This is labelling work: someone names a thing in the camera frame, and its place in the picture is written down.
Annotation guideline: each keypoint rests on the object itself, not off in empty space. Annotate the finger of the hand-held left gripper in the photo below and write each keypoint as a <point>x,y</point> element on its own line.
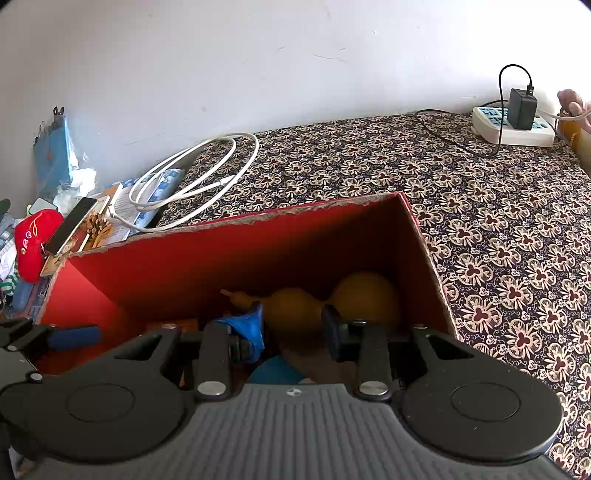
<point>18,367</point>
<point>74,337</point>

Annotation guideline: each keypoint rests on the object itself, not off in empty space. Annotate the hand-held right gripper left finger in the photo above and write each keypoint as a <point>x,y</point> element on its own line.
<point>251,327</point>

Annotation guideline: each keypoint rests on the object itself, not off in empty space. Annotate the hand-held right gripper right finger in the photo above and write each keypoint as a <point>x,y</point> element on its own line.
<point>330,332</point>

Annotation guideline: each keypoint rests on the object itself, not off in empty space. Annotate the brown gourd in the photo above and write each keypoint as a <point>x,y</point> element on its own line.
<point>364,295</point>

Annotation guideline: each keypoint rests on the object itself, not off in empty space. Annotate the white tube with blue cap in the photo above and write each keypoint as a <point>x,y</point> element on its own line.
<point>277,371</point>

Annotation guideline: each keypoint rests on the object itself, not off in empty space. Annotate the red cardboard box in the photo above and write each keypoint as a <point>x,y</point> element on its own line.
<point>231,258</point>

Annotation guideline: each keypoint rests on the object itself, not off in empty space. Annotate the red plush toy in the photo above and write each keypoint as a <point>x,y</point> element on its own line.
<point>34,244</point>

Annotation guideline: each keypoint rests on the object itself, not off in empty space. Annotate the pile of clothes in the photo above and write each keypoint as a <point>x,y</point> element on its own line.
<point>7,258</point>

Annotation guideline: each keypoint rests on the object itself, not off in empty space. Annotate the silver smartphone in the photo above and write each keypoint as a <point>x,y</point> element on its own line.
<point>71,226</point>

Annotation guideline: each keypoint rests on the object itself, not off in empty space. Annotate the pine cone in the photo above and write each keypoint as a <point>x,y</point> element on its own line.
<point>99,226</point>

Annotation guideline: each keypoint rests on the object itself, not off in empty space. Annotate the crumpled white plastic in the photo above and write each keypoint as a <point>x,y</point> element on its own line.
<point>76,184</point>

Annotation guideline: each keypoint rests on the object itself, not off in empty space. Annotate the blue and white packet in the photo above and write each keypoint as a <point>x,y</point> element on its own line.
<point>154,194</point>

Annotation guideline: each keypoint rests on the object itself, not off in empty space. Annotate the patterned bedsheet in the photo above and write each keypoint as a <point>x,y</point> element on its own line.
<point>485,230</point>

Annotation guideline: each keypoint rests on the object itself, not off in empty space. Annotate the white power strip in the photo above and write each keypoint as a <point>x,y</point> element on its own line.
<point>508,129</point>

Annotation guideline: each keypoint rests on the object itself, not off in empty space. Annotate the black charger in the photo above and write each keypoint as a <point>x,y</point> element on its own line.
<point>521,108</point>

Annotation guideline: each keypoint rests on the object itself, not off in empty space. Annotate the brown cardboard box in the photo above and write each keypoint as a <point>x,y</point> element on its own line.
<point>572,134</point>

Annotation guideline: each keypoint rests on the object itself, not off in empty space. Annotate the pink rounded object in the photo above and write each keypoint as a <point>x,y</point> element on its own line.
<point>572,99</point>

